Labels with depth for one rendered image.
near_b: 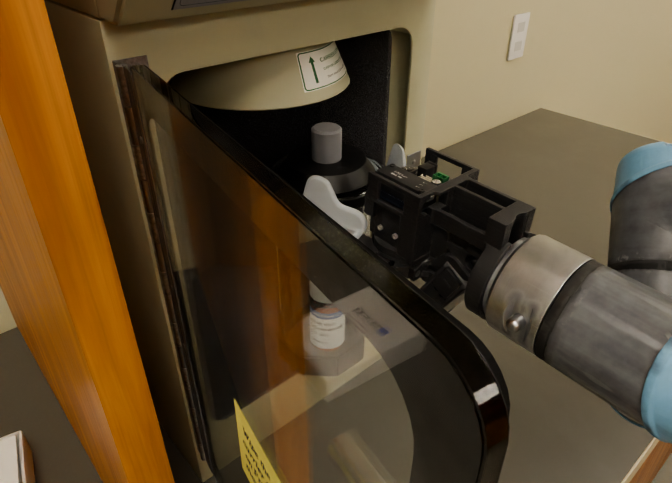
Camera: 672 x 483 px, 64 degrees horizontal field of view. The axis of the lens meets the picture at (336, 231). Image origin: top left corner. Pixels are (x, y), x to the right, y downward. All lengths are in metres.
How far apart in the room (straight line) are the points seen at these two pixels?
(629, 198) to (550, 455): 0.33
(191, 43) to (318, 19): 0.11
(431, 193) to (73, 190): 0.23
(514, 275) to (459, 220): 0.06
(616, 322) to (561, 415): 0.40
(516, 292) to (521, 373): 0.41
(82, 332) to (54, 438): 0.42
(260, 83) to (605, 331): 0.32
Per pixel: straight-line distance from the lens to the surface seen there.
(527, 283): 0.36
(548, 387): 0.76
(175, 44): 0.39
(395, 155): 0.50
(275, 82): 0.48
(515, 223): 0.39
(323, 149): 0.48
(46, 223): 0.30
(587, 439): 0.73
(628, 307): 0.35
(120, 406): 0.38
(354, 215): 0.43
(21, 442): 0.70
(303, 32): 0.45
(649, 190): 0.48
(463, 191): 0.40
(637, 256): 0.46
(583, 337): 0.35
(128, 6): 0.34
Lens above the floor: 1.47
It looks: 32 degrees down
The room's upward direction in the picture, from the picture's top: straight up
